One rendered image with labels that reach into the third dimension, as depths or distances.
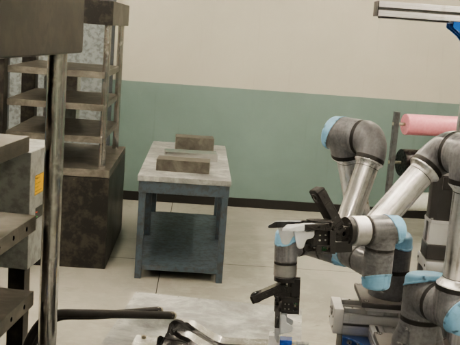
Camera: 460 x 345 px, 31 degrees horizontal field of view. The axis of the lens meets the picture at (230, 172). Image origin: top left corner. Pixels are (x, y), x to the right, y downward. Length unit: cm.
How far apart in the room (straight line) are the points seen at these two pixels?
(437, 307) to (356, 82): 685
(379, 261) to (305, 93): 692
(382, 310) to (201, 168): 365
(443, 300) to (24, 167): 139
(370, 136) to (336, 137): 13
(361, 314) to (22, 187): 123
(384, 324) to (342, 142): 66
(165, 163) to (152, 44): 274
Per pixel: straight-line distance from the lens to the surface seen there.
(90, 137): 645
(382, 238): 211
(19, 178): 279
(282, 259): 265
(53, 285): 273
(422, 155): 232
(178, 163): 638
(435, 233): 264
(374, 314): 292
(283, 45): 893
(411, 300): 241
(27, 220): 261
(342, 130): 274
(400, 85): 916
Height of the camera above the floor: 191
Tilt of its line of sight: 10 degrees down
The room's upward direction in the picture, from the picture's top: 4 degrees clockwise
